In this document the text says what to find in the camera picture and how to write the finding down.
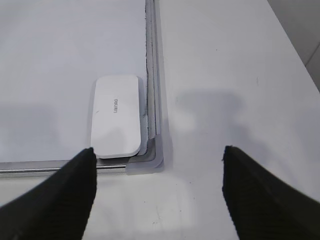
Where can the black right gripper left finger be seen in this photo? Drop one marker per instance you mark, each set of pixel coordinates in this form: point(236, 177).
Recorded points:
point(58, 208)

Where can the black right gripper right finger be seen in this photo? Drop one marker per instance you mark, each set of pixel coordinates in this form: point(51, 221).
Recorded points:
point(262, 206)

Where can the white whiteboard eraser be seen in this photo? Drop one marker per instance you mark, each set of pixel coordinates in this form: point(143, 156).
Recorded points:
point(115, 123)

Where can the whiteboard with aluminium frame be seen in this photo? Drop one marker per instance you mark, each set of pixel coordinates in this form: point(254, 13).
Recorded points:
point(52, 52)

